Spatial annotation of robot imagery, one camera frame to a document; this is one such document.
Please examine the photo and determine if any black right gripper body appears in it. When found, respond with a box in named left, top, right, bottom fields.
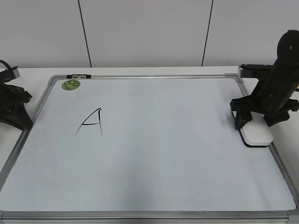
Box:
left=230, top=95, right=299, bottom=116

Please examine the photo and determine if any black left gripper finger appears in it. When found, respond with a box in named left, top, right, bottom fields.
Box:
left=0, top=103, right=33, bottom=130

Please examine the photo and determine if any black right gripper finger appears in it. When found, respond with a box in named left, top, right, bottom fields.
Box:
left=235, top=110, right=252, bottom=130
left=263, top=112, right=290, bottom=127

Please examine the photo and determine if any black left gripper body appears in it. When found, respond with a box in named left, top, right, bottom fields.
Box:
left=0, top=83, right=32, bottom=111

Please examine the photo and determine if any white whiteboard eraser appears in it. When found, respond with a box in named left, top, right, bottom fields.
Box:
left=233, top=112, right=274, bottom=147

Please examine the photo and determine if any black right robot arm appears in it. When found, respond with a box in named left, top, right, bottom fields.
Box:
left=230, top=30, right=299, bottom=130

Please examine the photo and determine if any green round magnet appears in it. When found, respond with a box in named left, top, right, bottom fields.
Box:
left=62, top=79, right=81, bottom=91

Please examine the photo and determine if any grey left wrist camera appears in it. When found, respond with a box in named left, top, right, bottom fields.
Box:
left=10, top=66, right=20, bottom=80

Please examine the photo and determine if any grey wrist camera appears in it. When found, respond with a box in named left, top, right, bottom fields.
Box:
left=10, top=66, right=20, bottom=80
left=239, top=64, right=273, bottom=79

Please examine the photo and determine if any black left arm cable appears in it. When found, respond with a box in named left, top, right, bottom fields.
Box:
left=0, top=59, right=14, bottom=82

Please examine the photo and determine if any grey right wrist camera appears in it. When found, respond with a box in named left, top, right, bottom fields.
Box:
left=239, top=64, right=273, bottom=79

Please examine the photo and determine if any white board with aluminium frame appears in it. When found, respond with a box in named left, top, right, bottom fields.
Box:
left=0, top=74, right=299, bottom=224

